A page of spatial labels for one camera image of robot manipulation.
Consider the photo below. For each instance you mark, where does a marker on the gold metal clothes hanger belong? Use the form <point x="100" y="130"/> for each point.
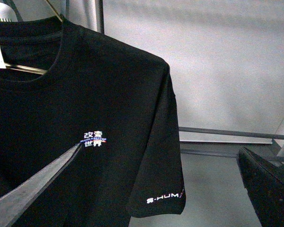
<point x="30" y="69"/>

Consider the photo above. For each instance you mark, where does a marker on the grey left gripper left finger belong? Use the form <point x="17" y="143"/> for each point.
<point x="17" y="201"/>

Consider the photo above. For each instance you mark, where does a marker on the black printed t-shirt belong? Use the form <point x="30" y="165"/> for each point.
<point x="115" y="100"/>

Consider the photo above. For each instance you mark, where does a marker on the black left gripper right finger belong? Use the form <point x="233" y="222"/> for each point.
<point x="264" y="182"/>

